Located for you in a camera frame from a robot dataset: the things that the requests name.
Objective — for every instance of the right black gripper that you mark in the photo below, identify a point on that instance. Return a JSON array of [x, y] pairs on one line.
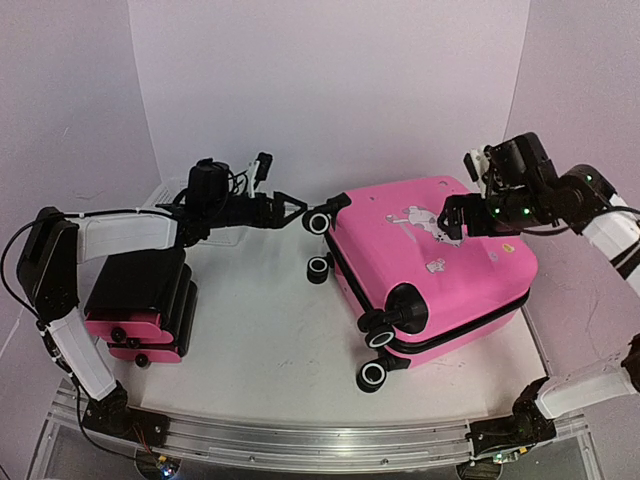
[[467, 216]]

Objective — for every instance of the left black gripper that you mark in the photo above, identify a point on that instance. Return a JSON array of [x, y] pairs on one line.
[[269, 220]]

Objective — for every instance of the pink hard-shell suitcase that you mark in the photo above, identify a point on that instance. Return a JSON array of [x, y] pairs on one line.
[[418, 294]]

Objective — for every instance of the white plastic mesh basket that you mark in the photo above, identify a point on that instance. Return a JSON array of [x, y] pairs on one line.
[[166, 193]]

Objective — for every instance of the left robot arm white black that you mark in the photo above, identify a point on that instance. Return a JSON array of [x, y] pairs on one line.
[[58, 243]]

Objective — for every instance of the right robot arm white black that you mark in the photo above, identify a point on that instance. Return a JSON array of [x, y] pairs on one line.
[[584, 202]]

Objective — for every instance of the pink and black folded case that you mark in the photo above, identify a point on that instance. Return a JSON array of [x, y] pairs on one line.
[[143, 305]]

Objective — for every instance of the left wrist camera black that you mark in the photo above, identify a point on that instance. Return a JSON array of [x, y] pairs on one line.
[[208, 183]]

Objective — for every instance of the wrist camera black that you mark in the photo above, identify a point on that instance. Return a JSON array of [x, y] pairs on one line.
[[515, 164], [208, 183]]

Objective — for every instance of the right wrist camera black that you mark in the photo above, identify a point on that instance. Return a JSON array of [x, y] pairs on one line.
[[515, 164]]

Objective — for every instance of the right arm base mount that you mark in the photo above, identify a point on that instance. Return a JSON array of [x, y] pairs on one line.
[[526, 426]]

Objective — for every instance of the curved aluminium rail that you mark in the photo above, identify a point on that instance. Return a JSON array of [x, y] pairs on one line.
[[316, 449]]

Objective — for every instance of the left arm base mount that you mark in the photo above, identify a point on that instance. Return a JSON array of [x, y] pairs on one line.
[[113, 416]]

